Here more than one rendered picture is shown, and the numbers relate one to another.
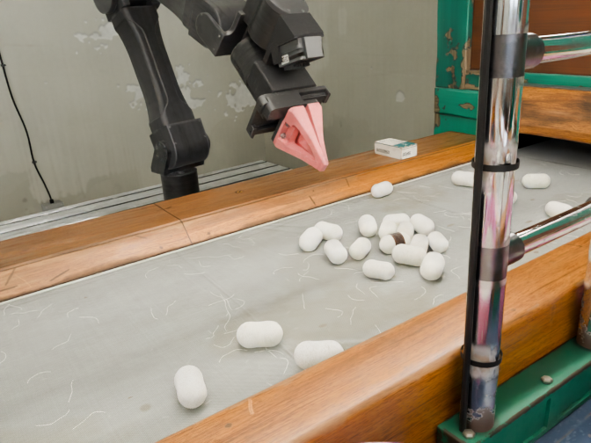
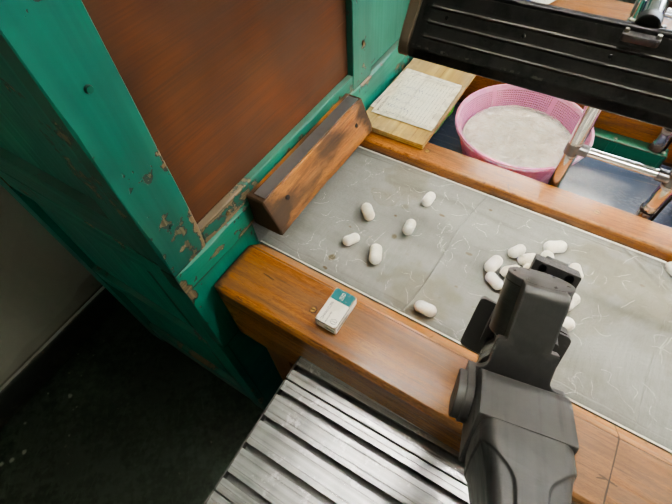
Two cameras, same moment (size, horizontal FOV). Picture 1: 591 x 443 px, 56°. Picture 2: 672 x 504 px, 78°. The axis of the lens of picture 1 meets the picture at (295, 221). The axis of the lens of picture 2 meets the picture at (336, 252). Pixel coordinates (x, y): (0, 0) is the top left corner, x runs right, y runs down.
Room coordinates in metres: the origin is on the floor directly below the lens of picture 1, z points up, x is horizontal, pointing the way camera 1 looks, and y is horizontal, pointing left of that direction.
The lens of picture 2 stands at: (0.95, 0.10, 1.33)
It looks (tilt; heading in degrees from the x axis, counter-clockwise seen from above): 55 degrees down; 250
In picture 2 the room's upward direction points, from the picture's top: 5 degrees counter-clockwise
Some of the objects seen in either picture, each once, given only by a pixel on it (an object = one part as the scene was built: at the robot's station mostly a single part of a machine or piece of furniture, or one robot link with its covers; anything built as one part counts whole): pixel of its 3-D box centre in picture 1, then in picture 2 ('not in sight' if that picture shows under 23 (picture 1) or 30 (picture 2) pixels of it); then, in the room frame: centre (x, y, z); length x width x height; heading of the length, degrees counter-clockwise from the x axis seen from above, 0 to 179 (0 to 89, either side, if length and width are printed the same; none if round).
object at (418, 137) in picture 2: not in sight; (424, 91); (0.47, -0.57, 0.77); 0.33 x 0.15 x 0.01; 34
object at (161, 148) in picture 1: (180, 154); not in sight; (0.92, 0.19, 0.77); 0.09 x 0.06 x 0.06; 135
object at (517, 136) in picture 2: not in sight; (514, 145); (0.35, -0.39, 0.71); 0.22 x 0.22 x 0.06
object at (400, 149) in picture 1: (395, 148); (336, 310); (0.86, -0.17, 0.77); 0.06 x 0.04 x 0.02; 34
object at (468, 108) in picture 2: not in sight; (516, 141); (0.35, -0.39, 0.72); 0.27 x 0.27 x 0.10
